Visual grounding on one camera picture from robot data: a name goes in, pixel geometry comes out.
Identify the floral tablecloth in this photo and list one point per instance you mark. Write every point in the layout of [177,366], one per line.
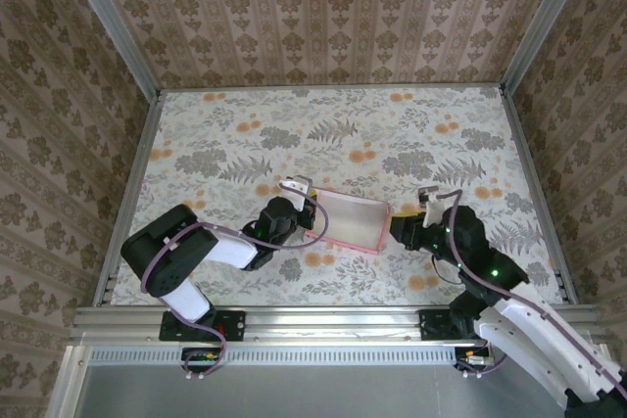
[303,119]

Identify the wide aluminium base rail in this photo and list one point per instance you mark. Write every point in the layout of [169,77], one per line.
[333,325]

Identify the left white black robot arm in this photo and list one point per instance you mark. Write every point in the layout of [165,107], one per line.
[166,261]

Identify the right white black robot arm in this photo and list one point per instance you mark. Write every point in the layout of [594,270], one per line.
[539,339]

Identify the black connector box right arm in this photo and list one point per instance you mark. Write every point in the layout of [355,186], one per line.
[472,360]

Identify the grey metal sheet panel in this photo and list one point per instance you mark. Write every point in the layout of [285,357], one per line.
[318,393]

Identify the aluminium frame post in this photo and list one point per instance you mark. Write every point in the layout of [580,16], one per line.
[110,26]
[544,21]

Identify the aluminium table side rail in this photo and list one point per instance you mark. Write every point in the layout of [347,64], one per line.
[143,144]
[531,168]

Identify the black base plate right arm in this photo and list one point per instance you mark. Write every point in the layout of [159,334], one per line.
[433,325]

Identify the thin aluminium table rail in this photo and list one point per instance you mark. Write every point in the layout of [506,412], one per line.
[333,87]

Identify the black connector box left arm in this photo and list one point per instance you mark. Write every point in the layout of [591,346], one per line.
[196,359]

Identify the white and pink cloth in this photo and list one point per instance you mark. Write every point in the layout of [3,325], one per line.
[352,217]

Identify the black base plate left arm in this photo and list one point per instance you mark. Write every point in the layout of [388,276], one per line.
[230,326]

